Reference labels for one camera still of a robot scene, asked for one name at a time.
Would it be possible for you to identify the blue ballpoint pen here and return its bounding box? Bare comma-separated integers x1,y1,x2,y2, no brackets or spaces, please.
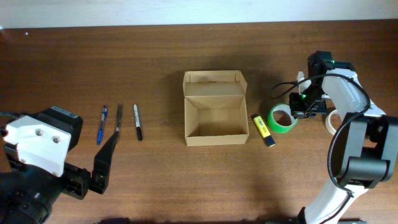
96,105,108,146

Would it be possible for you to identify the white tape roll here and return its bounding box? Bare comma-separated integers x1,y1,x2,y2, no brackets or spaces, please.
325,110,341,135

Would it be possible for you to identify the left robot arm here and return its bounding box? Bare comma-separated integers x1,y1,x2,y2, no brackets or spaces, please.
1,116,119,223

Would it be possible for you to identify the black permanent marker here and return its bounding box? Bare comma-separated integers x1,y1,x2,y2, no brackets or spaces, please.
133,104,143,141

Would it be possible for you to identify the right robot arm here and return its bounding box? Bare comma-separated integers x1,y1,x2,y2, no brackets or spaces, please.
289,51,397,223

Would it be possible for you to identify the dark grey pen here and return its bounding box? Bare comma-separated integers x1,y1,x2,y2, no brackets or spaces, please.
115,103,123,132

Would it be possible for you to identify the yellow highlighter marker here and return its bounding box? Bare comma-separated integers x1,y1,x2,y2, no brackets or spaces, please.
251,114,275,147

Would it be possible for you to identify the open cardboard box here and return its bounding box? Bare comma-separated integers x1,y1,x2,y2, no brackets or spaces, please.
183,70,249,146

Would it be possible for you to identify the green tape roll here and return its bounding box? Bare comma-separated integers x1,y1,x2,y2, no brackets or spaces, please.
267,103,298,134

